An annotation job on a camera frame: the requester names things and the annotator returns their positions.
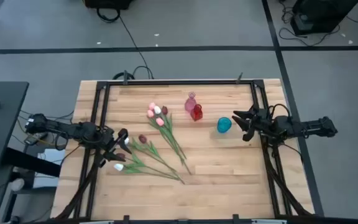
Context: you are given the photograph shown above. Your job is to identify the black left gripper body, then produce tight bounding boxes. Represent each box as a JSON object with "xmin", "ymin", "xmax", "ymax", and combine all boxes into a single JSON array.
[{"xmin": 97, "ymin": 126, "xmax": 129, "ymax": 168}]

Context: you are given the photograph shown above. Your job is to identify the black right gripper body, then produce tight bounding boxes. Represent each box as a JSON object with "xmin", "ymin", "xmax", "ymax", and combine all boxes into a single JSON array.
[{"xmin": 242, "ymin": 105, "xmax": 277, "ymax": 143}]

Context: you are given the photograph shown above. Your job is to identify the teal glass vase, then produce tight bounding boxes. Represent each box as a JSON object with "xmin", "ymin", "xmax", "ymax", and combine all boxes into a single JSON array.
[{"xmin": 216, "ymin": 116, "xmax": 233, "ymax": 134}]

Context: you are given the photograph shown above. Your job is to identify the pink artificial tulip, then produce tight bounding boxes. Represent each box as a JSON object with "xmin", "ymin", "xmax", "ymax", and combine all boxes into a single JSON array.
[
  {"xmin": 149, "ymin": 102, "xmax": 188, "ymax": 161},
  {"xmin": 147, "ymin": 110, "xmax": 186, "ymax": 166},
  {"xmin": 155, "ymin": 117, "xmax": 193, "ymax": 175}
]

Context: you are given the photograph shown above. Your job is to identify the red glass vase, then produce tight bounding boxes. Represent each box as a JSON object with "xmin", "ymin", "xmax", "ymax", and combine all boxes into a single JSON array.
[{"xmin": 190, "ymin": 103, "xmax": 204, "ymax": 122}]

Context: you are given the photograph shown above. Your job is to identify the pink glass vase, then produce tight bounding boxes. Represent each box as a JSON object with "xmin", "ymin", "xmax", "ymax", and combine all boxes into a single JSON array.
[{"xmin": 184, "ymin": 91, "xmax": 198, "ymax": 113}]

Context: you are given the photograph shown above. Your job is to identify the white box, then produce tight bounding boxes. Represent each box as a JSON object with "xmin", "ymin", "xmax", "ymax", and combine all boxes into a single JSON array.
[{"xmin": 32, "ymin": 148, "xmax": 67, "ymax": 190}]

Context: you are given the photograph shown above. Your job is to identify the black power adapter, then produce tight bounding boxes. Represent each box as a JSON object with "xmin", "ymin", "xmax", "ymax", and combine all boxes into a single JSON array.
[{"xmin": 23, "ymin": 132, "xmax": 48, "ymax": 146}]

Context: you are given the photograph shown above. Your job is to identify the black desk support bar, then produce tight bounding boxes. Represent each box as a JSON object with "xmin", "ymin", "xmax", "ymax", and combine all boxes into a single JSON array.
[{"xmin": 2, "ymin": 147, "xmax": 62, "ymax": 178}]

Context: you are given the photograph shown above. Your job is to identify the white round object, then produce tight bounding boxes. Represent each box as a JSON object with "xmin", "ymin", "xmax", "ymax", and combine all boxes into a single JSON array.
[{"xmin": 9, "ymin": 177, "xmax": 26, "ymax": 192}]

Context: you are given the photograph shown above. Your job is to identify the black desk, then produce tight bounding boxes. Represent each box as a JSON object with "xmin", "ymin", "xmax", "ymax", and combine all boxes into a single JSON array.
[{"xmin": 0, "ymin": 81, "xmax": 30, "ymax": 170}]

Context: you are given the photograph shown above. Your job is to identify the black computer case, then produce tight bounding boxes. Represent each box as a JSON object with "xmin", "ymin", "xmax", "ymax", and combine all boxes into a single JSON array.
[{"xmin": 290, "ymin": 0, "xmax": 358, "ymax": 36}]

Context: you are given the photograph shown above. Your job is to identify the black equipment box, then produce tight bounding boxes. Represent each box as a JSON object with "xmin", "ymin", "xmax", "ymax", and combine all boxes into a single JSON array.
[{"xmin": 83, "ymin": 0, "xmax": 135, "ymax": 10}]

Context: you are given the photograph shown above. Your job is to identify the black aluminium table frame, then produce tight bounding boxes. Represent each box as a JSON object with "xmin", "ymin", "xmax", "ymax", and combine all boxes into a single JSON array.
[{"xmin": 53, "ymin": 70, "xmax": 316, "ymax": 224}]

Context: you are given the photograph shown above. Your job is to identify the tangled black cables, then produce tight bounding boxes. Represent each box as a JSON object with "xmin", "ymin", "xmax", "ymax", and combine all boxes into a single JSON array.
[{"xmin": 278, "ymin": 0, "xmax": 342, "ymax": 47}]

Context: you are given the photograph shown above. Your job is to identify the long black floor cable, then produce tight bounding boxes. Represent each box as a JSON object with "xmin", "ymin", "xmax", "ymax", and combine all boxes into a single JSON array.
[{"xmin": 96, "ymin": 6, "xmax": 155, "ymax": 80}]

